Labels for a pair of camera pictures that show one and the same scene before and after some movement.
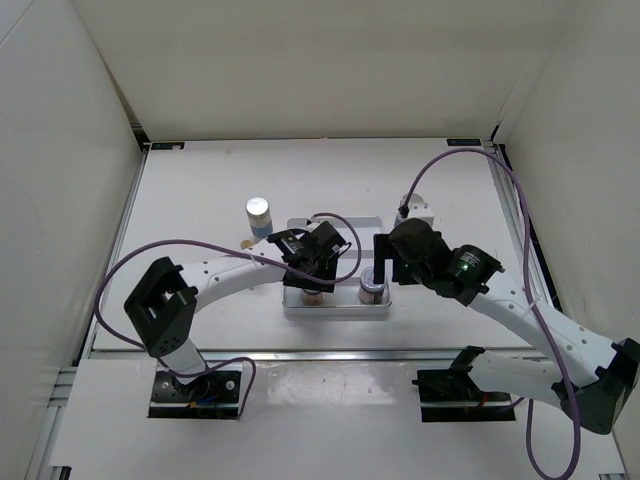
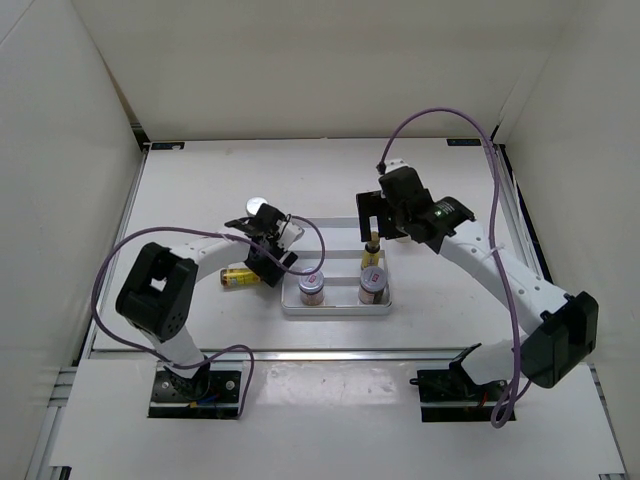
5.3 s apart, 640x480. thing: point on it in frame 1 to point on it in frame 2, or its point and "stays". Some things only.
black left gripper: (301, 283) to (266, 272)
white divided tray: (359, 295) stays
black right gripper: (384, 249) to (371, 205)
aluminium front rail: (322, 357) stays
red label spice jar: (370, 293) stays
